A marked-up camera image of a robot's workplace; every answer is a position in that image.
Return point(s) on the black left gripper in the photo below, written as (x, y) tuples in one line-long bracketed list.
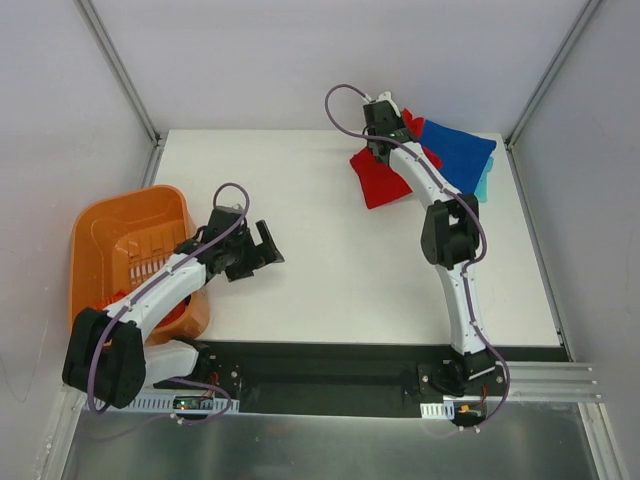
[(251, 254)]

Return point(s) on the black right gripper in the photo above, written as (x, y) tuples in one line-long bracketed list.
[(379, 116)]

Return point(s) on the red t-shirt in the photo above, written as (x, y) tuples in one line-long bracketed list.
[(380, 185)]

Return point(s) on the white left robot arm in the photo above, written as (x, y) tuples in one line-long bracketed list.
[(108, 357)]

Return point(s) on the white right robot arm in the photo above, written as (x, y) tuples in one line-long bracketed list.
[(452, 240)]

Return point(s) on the blue folded t-shirt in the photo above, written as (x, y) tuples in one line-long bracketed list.
[(463, 155)]

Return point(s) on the teal folded t-shirt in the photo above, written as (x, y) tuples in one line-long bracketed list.
[(481, 191)]

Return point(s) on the orange plastic basket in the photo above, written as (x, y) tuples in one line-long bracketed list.
[(118, 244)]

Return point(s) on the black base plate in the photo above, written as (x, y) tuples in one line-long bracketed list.
[(328, 379)]

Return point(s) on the white slotted cable duct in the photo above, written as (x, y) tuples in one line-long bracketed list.
[(174, 403)]

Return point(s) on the right aluminium frame post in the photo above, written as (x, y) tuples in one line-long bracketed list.
[(578, 27)]

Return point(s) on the aluminium frame post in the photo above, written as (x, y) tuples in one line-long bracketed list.
[(578, 27), (106, 45)]

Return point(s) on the left aluminium frame post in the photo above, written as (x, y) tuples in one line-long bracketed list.
[(106, 45)]

